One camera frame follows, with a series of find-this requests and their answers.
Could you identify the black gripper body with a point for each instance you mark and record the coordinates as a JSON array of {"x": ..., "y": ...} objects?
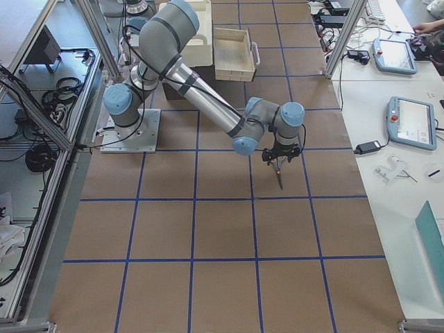
[{"x": 279, "y": 150}]

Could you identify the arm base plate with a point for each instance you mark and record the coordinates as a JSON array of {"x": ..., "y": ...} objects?
[{"x": 138, "y": 138}]

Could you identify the black power brick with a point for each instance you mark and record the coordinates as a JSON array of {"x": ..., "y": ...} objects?
[{"x": 367, "y": 147}]

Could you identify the blue teach pendant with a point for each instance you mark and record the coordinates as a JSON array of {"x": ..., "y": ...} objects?
[
  {"x": 411, "y": 122},
  {"x": 393, "y": 56}
]

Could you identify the aluminium frame post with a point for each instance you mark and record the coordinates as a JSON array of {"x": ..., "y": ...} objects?
[{"x": 344, "y": 36}]

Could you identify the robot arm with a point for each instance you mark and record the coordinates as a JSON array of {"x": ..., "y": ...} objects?
[{"x": 246, "y": 130}]

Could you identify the white plastic tray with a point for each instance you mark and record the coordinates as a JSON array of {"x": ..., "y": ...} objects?
[{"x": 197, "y": 34}]

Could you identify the wooden drawer with white handle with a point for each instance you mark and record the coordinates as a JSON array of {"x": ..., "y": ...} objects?
[{"x": 236, "y": 56}]

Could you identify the grey orange scissors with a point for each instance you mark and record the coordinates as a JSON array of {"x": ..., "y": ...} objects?
[{"x": 278, "y": 169}]

